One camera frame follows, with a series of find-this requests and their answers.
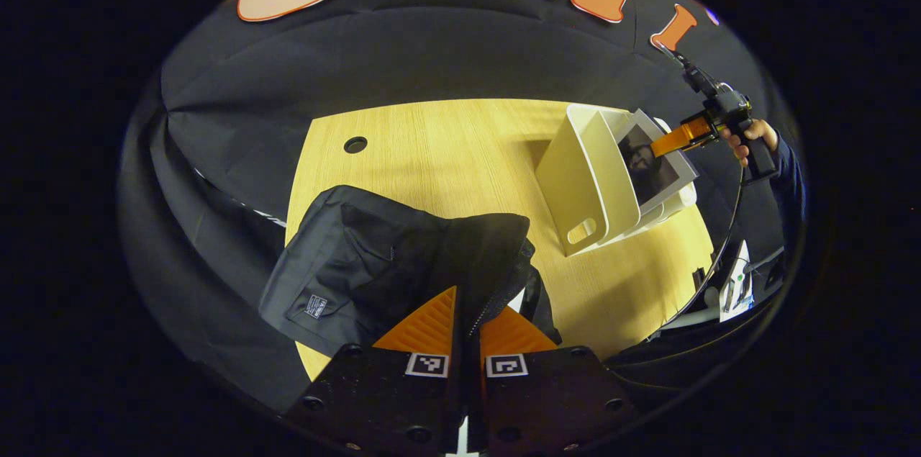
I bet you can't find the white bookshelf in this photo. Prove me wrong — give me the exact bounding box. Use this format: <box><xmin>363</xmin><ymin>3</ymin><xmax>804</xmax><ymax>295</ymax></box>
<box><xmin>536</xmin><ymin>103</ymin><xmax>699</xmax><ymax>258</ymax></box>

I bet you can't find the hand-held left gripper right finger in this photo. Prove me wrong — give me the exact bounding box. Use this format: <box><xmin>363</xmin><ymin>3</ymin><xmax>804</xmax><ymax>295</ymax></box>
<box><xmin>468</xmin><ymin>306</ymin><xmax>638</xmax><ymax>455</ymax></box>

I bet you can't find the grey portrait cover book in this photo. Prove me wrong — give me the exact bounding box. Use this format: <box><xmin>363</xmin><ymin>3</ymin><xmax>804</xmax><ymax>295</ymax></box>
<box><xmin>617</xmin><ymin>109</ymin><xmax>699</xmax><ymax>207</ymax></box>

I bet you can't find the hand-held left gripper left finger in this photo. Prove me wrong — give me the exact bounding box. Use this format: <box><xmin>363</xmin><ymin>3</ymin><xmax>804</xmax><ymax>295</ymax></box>
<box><xmin>284</xmin><ymin>286</ymin><xmax>461</xmax><ymax>455</ymax></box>

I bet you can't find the black cable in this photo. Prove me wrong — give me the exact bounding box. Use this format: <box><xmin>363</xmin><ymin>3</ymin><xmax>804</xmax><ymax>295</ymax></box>
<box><xmin>666</xmin><ymin>180</ymin><xmax>746</xmax><ymax>322</ymax></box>

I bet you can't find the black backdrop cloth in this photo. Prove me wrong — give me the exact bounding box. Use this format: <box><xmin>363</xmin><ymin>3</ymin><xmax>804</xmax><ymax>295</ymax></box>
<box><xmin>119</xmin><ymin>0</ymin><xmax>792</xmax><ymax>407</ymax></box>

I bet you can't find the black schoolbag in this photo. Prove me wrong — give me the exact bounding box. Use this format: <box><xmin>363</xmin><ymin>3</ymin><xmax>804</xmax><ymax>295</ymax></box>
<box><xmin>259</xmin><ymin>185</ymin><xmax>563</xmax><ymax>357</ymax></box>

